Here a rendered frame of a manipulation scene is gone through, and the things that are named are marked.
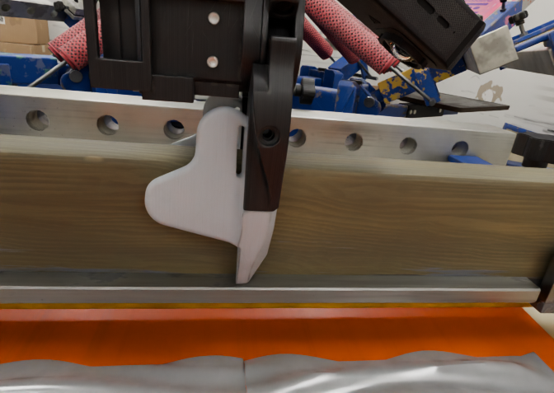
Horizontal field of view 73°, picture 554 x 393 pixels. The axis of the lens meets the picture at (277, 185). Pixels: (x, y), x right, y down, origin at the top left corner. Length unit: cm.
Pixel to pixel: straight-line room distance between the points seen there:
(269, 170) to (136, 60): 7
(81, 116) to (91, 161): 25
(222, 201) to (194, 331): 9
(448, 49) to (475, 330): 18
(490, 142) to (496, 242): 28
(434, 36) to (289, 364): 18
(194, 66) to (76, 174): 8
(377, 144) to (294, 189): 28
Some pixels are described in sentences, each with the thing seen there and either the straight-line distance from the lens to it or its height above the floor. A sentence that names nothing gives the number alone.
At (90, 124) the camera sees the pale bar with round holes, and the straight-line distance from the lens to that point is 44.
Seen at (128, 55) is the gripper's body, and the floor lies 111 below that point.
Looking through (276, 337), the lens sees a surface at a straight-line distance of 24.
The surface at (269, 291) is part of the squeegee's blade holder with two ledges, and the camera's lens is 21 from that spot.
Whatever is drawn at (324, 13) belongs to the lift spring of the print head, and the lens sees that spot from 86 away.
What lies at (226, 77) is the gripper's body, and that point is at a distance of 16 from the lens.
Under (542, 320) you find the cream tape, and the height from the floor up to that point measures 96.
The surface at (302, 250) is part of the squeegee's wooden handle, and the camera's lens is 21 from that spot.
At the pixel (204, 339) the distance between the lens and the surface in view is 23.
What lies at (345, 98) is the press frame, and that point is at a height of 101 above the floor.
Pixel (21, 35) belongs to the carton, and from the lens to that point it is 430.
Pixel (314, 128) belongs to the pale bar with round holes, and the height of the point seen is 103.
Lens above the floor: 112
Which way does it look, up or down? 21 degrees down
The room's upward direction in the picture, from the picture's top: 6 degrees clockwise
